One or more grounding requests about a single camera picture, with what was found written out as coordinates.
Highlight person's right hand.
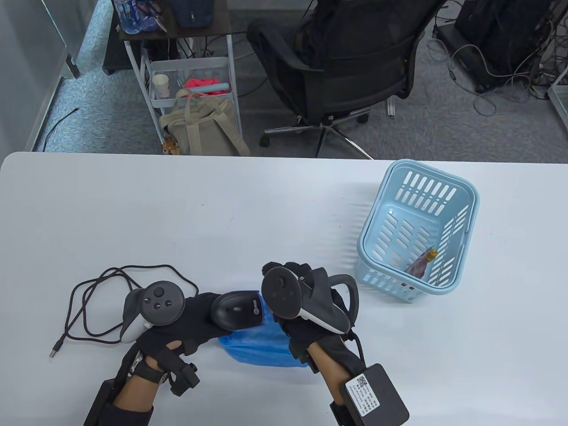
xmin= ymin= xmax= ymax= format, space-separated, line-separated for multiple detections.
xmin=262 ymin=262 xmax=356 ymax=364

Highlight person's left hand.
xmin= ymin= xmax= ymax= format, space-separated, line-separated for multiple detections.
xmin=135 ymin=292 xmax=228 ymax=361

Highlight grey hand controller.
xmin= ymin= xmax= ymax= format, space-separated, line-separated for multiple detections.
xmin=261 ymin=266 xmax=359 ymax=334
xmin=120 ymin=282 xmax=185 ymax=344

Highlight black and blue barcode scanner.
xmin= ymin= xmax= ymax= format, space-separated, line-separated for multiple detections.
xmin=211 ymin=291 xmax=263 ymax=332

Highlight blue plastic bag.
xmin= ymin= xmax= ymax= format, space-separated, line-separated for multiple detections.
xmin=217 ymin=293 xmax=311 ymax=368

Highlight red ketchup package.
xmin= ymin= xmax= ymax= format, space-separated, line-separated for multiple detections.
xmin=406 ymin=248 xmax=439 ymax=278

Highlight black right forearm box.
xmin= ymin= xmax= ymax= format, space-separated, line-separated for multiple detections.
xmin=339 ymin=364 xmax=410 ymax=426

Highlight person's right forearm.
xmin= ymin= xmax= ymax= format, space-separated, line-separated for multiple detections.
xmin=306 ymin=342 xmax=355 ymax=406

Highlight person's left forearm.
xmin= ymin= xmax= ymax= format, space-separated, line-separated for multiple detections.
xmin=113 ymin=359 xmax=167 ymax=406

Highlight black left forearm box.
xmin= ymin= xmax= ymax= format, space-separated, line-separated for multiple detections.
xmin=84 ymin=379 xmax=154 ymax=426

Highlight light blue plastic basket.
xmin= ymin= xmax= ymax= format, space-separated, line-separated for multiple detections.
xmin=356 ymin=160 xmax=481 ymax=303

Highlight beige tote bag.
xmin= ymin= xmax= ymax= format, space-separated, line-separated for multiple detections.
xmin=159 ymin=89 xmax=251 ymax=157

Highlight teal cylinder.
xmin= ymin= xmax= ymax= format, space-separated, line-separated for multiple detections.
xmin=189 ymin=83 xmax=230 ymax=96

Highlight red cloth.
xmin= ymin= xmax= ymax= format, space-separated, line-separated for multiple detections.
xmin=182 ymin=78 xmax=221 ymax=91

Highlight white rolling cart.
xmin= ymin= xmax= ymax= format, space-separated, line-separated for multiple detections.
xmin=118 ymin=0 xmax=244 ymax=155

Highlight black floor case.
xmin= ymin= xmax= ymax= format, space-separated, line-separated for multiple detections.
xmin=102 ymin=27 xmax=136 ymax=75

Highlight black office chair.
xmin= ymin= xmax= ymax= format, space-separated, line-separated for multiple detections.
xmin=246 ymin=0 xmax=449 ymax=159

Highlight dark blue pouch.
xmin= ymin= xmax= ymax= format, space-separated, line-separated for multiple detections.
xmin=169 ymin=0 xmax=217 ymax=28

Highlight pack of water bottles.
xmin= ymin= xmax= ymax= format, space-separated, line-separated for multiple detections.
xmin=113 ymin=0 xmax=147 ymax=35

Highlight white metal rack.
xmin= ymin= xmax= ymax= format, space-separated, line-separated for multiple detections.
xmin=547 ymin=67 xmax=568 ymax=129

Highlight black computer equipment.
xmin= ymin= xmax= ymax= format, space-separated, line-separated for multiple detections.
xmin=437 ymin=0 xmax=555 ymax=91

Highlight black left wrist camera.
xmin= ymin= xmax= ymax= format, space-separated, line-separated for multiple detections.
xmin=171 ymin=363 xmax=201 ymax=396

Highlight black floor cable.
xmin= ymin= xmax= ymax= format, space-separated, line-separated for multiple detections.
xmin=43 ymin=108 xmax=80 ymax=151

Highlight tangle of floor cables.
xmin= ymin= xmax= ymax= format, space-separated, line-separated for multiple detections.
xmin=426 ymin=18 xmax=568 ymax=117

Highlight red-handled scissors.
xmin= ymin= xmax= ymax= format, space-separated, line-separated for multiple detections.
xmin=135 ymin=0 xmax=168 ymax=32

